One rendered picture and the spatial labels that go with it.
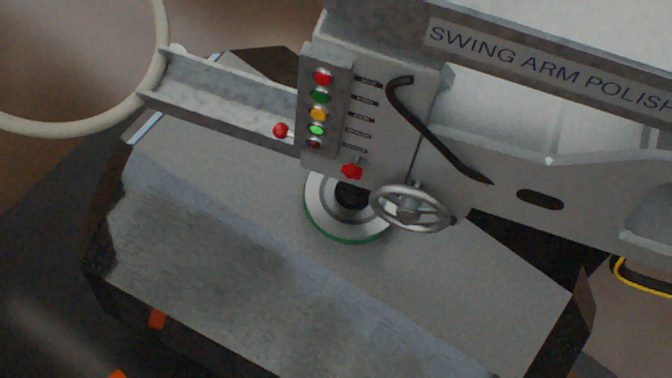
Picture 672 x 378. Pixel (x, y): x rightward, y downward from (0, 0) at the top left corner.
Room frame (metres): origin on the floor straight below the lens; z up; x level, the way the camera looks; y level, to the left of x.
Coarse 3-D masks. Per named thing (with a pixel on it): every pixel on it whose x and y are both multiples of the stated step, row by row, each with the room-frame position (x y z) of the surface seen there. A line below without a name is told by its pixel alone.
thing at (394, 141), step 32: (320, 32) 0.76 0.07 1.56; (352, 32) 0.77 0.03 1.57; (384, 64) 0.73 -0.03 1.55; (416, 64) 0.74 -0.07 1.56; (384, 96) 0.73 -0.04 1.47; (416, 96) 0.73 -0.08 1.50; (352, 128) 0.74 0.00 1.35; (384, 128) 0.73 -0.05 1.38; (320, 160) 0.74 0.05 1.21; (352, 160) 0.74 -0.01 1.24; (384, 160) 0.73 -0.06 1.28
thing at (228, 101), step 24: (168, 48) 0.96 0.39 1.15; (168, 72) 0.93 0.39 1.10; (192, 72) 0.94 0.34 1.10; (216, 72) 0.94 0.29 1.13; (240, 72) 0.94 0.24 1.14; (144, 96) 0.84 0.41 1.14; (168, 96) 0.88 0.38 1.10; (192, 96) 0.89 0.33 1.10; (216, 96) 0.90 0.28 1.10; (240, 96) 0.91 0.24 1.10; (264, 96) 0.92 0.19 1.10; (288, 96) 0.92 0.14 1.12; (192, 120) 0.83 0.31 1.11; (216, 120) 0.82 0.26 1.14; (240, 120) 0.86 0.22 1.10; (264, 120) 0.87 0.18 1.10; (288, 120) 0.88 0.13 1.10; (264, 144) 0.81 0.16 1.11; (288, 144) 0.80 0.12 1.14
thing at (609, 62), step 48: (336, 0) 0.76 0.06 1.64; (384, 0) 0.74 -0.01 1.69; (432, 0) 0.73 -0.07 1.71; (480, 0) 0.74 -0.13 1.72; (528, 0) 0.76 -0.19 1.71; (576, 0) 0.78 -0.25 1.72; (624, 0) 0.79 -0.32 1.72; (432, 48) 0.73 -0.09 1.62; (480, 48) 0.72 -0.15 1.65; (528, 48) 0.71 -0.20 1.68; (576, 48) 0.70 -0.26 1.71; (624, 48) 0.71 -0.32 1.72; (576, 96) 0.70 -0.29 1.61; (624, 96) 0.69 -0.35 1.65
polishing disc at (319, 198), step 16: (320, 176) 0.87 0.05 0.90; (304, 192) 0.83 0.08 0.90; (320, 192) 0.83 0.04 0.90; (320, 208) 0.79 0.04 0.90; (336, 208) 0.80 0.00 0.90; (368, 208) 0.82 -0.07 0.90; (384, 208) 0.82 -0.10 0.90; (320, 224) 0.76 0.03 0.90; (336, 224) 0.76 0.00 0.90; (352, 224) 0.77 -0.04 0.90; (368, 224) 0.78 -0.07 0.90; (384, 224) 0.79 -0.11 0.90
